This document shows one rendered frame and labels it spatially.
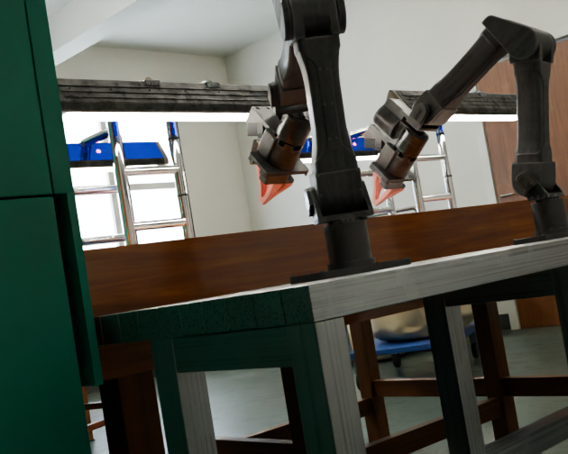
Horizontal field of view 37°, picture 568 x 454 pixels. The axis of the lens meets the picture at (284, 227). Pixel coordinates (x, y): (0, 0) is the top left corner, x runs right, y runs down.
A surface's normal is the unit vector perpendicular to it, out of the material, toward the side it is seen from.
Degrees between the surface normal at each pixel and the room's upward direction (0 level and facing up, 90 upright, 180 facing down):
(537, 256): 90
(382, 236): 90
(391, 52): 90
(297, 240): 90
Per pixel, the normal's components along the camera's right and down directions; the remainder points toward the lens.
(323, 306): 0.69, -0.15
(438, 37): -0.71, 0.07
